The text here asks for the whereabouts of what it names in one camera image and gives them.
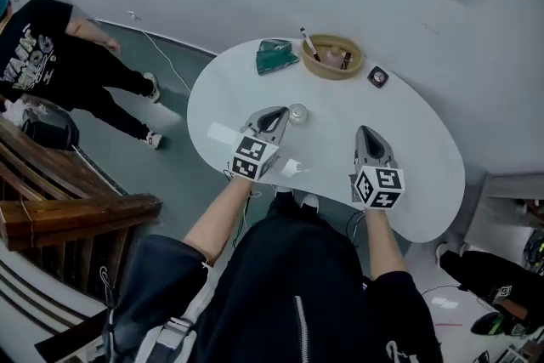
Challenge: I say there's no white cabinet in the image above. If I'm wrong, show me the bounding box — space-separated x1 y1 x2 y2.
462 172 544 267

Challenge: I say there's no white floor cable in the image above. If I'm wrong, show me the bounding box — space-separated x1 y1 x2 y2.
127 11 193 94

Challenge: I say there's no black cable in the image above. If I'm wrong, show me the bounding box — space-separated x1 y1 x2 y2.
345 209 367 246

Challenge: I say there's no person's right forearm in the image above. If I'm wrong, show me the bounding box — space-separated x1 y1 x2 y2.
363 206 411 282

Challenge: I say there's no round wooden basket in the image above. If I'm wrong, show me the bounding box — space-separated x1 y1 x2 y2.
300 33 365 82

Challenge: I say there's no green pouch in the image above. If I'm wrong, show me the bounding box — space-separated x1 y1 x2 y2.
256 38 300 77

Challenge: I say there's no person's left forearm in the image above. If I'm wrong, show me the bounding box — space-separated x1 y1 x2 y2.
182 173 257 267

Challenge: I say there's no person's black clothing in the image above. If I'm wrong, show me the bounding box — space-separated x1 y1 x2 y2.
101 195 444 363

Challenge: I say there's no small pink bottle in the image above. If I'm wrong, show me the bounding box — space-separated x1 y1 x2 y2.
324 46 346 70

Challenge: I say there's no crumpled white wrapper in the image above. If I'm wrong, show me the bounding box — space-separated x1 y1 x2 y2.
280 157 312 180

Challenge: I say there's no black bag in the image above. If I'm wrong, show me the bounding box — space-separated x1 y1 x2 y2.
20 107 81 151

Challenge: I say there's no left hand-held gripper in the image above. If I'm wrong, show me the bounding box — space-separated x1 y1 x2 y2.
231 105 292 183

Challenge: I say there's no grey backpack strap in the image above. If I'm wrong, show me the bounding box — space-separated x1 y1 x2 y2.
134 267 213 363

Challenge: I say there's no white table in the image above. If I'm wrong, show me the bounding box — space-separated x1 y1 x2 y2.
186 37 467 244

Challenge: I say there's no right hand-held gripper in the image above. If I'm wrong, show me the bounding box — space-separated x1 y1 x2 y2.
348 125 406 211

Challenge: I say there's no black square compact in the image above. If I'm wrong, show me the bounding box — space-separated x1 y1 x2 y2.
366 65 390 90

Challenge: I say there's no black and green shoe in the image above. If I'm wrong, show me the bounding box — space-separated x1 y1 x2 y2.
469 311 533 337

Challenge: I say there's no clear glass jar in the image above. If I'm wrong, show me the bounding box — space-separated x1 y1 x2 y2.
288 103 309 126

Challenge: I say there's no brown wooden staircase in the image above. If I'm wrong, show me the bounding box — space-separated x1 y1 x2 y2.
0 95 165 307

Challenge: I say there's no black and white pen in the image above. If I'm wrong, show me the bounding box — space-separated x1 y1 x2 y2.
299 26 321 63

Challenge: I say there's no white paper card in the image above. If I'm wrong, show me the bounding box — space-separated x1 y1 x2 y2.
207 121 241 146

